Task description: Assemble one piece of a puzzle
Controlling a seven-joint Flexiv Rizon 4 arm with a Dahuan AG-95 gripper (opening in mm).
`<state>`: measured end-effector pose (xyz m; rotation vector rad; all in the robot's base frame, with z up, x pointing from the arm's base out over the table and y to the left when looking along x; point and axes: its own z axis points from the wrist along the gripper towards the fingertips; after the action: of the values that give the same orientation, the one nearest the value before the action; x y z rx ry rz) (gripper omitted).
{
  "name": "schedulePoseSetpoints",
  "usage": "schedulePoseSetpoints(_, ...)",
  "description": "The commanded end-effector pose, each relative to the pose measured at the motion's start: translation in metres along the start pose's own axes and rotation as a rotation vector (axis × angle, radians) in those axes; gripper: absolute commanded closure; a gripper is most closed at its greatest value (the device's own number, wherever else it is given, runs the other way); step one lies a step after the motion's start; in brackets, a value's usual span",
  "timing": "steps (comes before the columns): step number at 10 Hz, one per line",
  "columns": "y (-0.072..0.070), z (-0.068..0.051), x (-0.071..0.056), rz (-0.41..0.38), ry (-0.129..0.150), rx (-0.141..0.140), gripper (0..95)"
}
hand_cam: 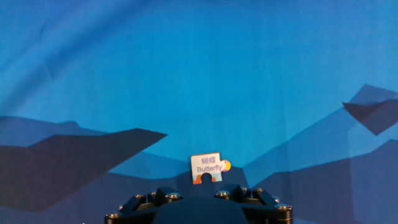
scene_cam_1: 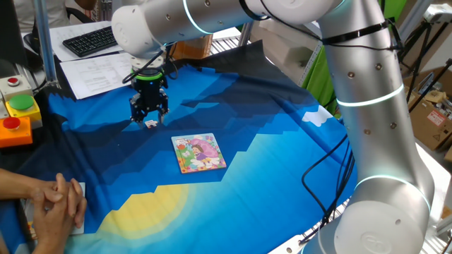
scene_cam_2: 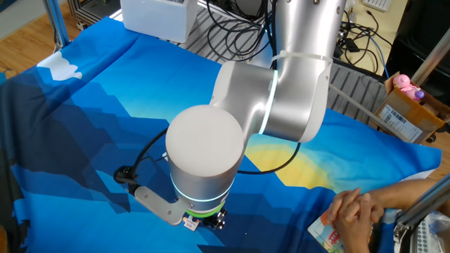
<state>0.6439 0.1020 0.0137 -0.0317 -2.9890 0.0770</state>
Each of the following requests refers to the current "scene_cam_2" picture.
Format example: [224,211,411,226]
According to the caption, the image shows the pink pig toy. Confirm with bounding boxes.
[392,74,425,102]

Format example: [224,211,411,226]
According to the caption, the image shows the beige desk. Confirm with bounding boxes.
[346,0,411,77]

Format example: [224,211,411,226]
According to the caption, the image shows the black cable bundle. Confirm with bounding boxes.
[205,0,278,63]

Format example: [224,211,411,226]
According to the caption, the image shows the aluminium frame post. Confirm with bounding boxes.
[410,27,450,87]
[42,0,71,50]

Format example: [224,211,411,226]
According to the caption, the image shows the cardboard box with barcode label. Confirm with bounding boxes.
[368,72,450,145]

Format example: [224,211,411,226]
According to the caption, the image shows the blue landscape print tablecloth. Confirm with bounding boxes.
[0,16,443,253]

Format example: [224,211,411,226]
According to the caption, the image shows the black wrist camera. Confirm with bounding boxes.
[112,165,140,194]

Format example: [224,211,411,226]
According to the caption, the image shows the person's right hand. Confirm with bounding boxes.
[332,188,387,226]

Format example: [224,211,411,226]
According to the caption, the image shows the butterfly label puzzle piece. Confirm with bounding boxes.
[182,216,201,232]

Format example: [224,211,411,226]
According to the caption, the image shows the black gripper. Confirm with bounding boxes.
[200,209,228,230]

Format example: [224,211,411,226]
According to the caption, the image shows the tangled black desk cables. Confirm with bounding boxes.
[333,0,393,74]

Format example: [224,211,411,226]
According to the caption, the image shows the black striped metal frame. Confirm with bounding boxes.
[67,0,122,31]

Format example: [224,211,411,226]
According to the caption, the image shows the white keyboard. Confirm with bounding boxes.
[361,0,393,13]

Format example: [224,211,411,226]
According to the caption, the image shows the bus picture puzzle board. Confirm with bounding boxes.
[307,209,373,253]

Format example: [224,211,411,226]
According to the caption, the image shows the black camera cable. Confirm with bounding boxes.
[130,128,302,176]

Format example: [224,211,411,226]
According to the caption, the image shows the silver camera mount bracket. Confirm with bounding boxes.
[134,186,191,226]

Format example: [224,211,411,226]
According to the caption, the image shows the blue cable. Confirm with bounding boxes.
[367,34,390,79]

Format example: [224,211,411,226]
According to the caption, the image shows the aluminium frame beam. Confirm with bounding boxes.
[393,174,450,253]

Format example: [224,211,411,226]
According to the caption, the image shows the person's right forearm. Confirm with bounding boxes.
[381,178,450,214]

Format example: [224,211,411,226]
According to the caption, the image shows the clear plastic bag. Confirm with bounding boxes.
[416,210,450,253]

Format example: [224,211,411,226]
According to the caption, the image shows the green wrist flange ring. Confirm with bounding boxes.
[185,202,226,219]

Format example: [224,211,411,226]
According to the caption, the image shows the white plastic box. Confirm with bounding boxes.
[120,0,200,44]

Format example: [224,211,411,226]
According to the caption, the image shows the person's left hand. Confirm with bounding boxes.
[326,195,374,253]

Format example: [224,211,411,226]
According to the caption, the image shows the black cabinet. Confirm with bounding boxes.
[385,0,450,106]

